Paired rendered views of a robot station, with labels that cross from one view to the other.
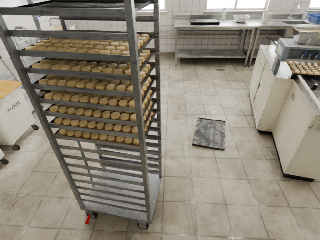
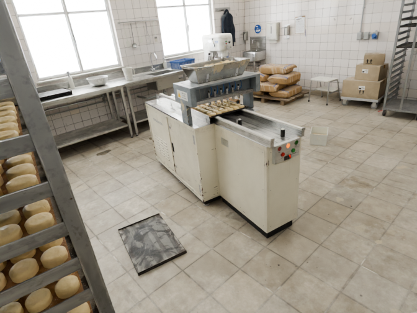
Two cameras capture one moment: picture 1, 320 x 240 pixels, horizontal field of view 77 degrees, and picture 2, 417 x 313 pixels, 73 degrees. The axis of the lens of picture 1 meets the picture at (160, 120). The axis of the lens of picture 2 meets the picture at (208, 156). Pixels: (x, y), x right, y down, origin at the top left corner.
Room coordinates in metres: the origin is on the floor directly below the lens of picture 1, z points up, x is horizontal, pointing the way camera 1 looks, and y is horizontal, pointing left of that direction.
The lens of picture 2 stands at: (0.35, 0.22, 1.66)
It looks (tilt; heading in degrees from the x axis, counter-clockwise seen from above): 26 degrees down; 316
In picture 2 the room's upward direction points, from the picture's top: 6 degrees counter-clockwise
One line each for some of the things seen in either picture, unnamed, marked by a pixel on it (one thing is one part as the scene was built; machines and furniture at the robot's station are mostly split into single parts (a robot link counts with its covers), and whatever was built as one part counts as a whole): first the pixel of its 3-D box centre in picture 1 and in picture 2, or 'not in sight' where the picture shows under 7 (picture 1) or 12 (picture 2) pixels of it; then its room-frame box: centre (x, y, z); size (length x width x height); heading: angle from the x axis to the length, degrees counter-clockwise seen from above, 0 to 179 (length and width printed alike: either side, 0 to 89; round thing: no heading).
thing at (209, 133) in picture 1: (209, 132); (150, 240); (2.11, -0.68, 0.01); 0.60 x 0.40 x 0.03; 164
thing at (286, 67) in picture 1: (279, 56); (178, 106); (2.63, -1.60, 0.88); 1.28 x 0.01 x 0.07; 165
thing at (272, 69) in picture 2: not in sight; (276, 68); (3.62, -5.10, 0.62); 0.72 x 0.42 x 0.17; 2
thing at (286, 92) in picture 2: not in sight; (286, 90); (3.37, -5.08, 0.19); 0.72 x 0.42 x 0.15; 90
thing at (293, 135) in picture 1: (305, 128); (254, 171); (1.63, -1.54, 0.45); 0.70 x 0.34 x 0.90; 165
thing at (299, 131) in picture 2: not in sight; (225, 105); (2.19, -1.84, 0.87); 2.01 x 0.03 x 0.07; 165
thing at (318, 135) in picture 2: not in sight; (319, 135); (1.88, -3.38, 0.08); 0.30 x 0.22 x 0.16; 111
